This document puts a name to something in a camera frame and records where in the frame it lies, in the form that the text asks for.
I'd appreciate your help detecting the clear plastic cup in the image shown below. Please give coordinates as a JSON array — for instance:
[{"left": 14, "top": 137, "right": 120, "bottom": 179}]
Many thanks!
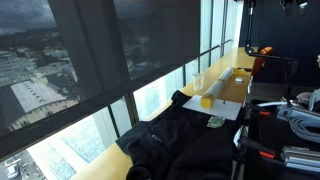
[{"left": 191, "top": 72, "right": 205, "bottom": 92}]

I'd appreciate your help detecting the dark roller blind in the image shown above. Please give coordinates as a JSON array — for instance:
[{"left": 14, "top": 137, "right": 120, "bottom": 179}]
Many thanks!
[
  {"left": 113, "top": 0, "right": 202, "bottom": 83},
  {"left": 0, "top": 0, "right": 132, "bottom": 161}
]

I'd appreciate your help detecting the long aluminium rail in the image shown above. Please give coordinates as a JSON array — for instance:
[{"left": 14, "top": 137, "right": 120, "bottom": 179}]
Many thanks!
[{"left": 279, "top": 145, "right": 320, "bottom": 174}]

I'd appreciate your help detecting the orange chair behind black stand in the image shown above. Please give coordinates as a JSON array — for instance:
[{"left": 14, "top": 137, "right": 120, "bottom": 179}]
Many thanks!
[{"left": 251, "top": 46, "right": 275, "bottom": 77}]

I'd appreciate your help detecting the black camera stand with boom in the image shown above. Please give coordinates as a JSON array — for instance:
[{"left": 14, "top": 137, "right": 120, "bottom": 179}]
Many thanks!
[{"left": 244, "top": 0, "right": 297, "bottom": 63}]

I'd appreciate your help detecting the black zip vest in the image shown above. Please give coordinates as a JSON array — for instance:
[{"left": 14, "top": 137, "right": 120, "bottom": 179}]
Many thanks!
[{"left": 115, "top": 89, "right": 246, "bottom": 180}]

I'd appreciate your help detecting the orange handled bar clamp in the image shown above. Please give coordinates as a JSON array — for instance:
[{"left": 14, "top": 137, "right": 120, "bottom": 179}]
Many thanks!
[
  {"left": 237, "top": 135, "right": 277, "bottom": 161},
  {"left": 245, "top": 102, "right": 272, "bottom": 117}
]

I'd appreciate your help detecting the white wrapped tube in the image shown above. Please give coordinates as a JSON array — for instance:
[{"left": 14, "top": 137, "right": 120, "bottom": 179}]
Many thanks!
[{"left": 256, "top": 99, "right": 289, "bottom": 109}]

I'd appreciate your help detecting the grey cable coil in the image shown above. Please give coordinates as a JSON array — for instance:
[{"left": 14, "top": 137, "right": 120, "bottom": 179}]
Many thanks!
[{"left": 287, "top": 116, "right": 320, "bottom": 145}]

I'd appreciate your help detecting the small metal corner bracket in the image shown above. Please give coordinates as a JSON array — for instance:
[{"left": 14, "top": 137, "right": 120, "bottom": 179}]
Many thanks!
[{"left": 276, "top": 105, "right": 295, "bottom": 122}]

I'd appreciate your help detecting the aluminium rail under robot base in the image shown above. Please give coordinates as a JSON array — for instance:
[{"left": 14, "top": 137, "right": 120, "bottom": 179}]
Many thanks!
[{"left": 289, "top": 106, "right": 320, "bottom": 122}]

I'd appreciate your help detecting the yellow sponge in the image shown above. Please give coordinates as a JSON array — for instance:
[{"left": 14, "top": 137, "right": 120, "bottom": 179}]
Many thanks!
[{"left": 200, "top": 66, "right": 234, "bottom": 110}]

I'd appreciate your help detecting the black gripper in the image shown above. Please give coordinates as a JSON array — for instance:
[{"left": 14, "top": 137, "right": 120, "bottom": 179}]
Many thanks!
[{"left": 280, "top": 0, "right": 309, "bottom": 18}]

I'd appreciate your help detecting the flat yellow object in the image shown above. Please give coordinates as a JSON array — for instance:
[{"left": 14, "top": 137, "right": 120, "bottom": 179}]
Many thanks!
[{"left": 232, "top": 67, "right": 252, "bottom": 77}]

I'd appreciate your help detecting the white flat board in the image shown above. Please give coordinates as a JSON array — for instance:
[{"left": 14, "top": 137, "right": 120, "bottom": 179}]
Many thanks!
[{"left": 182, "top": 94, "right": 243, "bottom": 121}]

